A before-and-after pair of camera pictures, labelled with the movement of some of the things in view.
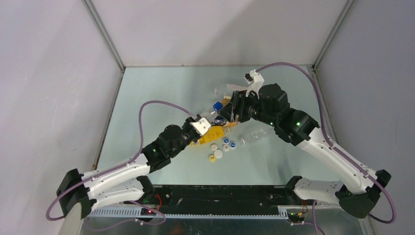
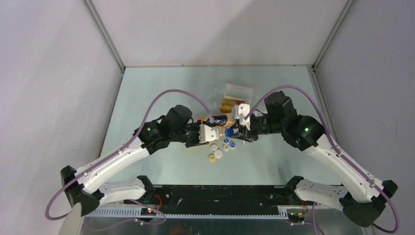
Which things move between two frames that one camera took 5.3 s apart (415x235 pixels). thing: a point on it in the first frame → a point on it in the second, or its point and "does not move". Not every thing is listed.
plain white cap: [218, 153] does not move
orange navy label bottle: [220, 121] does not move
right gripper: [237, 107] → [241, 136]
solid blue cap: [218, 106] → [229, 131]
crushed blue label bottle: [209, 115] → [229, 132]
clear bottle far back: [225, 89] does not move
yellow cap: [212, 158] does not move
